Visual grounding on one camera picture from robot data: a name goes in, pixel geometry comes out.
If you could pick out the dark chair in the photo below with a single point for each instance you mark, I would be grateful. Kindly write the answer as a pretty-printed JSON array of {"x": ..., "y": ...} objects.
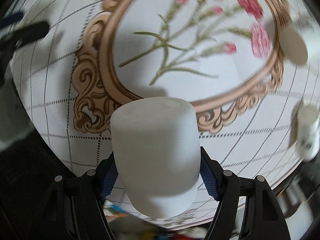
[{"x": 292, "y": 195}]

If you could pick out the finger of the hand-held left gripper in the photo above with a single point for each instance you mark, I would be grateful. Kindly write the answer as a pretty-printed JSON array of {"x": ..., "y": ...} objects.
[
  {"x": 10, "y": 19},
  {"x": 31, "y": 32}
]

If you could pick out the colourful paper box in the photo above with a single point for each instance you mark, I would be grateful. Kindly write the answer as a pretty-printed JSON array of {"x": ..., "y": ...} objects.
[{"x": 115, "y": 211}]

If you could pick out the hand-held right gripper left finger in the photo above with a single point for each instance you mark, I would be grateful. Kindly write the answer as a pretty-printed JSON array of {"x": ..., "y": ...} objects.
[{"x": 109, "y": 181}]

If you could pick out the floral printed tablecloth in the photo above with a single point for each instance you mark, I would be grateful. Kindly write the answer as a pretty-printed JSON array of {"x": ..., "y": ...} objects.
[{"x": 175, "y": 55}]

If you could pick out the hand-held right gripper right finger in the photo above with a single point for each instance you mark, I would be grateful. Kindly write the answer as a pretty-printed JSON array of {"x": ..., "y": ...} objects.
[{"x": 209, "y": 180}]

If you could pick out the white cup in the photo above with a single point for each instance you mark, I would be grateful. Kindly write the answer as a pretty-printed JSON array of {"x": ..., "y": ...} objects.
[
  {"x": 155, "y": 155},
  {"x": 306, "y": 132},
  {"x": 293, "y": 42}
]

